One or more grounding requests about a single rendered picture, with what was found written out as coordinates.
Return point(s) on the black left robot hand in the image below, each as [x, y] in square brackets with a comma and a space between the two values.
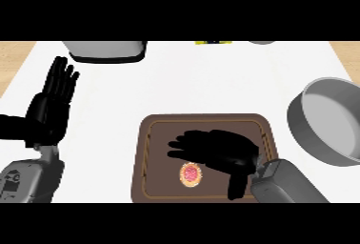
[46, 108]

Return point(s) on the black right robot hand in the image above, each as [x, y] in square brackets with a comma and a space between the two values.
[225, 149]

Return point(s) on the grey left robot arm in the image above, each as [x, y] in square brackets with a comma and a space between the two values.
[30, 178]

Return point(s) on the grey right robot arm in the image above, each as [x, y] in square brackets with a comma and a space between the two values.
[285, 182]

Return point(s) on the pink frosted cupcake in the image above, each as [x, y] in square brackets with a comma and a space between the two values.
[191, 174]

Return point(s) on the brown wooden tray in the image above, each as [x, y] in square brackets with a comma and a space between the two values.
[160, 158]

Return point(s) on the grey metal pot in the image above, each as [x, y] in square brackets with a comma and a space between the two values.
[328, 124]

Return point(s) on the grey appliance with black base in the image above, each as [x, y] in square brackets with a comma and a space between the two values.
[105, 50]

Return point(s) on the yellow and black object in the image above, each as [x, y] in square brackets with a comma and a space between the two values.
[213, 42]

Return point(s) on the small grey round object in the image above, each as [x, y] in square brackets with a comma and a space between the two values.
[262, 42]

